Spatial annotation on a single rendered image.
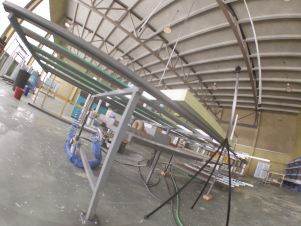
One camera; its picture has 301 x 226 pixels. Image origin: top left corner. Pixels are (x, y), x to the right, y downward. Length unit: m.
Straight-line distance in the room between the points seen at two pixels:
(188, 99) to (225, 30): 8.87
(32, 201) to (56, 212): 0.15
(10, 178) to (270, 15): 9.58
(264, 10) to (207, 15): 3.67
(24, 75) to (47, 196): 4.43
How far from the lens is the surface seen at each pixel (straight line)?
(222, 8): 6.27
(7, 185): 0.94
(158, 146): 0.71
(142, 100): 0.87
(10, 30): 9.52
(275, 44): 10.20
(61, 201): 0.93
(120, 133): 0.60
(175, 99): 0.73
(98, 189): 0.70
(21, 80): 5.02
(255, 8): 8.61
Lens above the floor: 0.62
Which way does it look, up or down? 10 degrees up
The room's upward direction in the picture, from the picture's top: 22 degrees clockwise
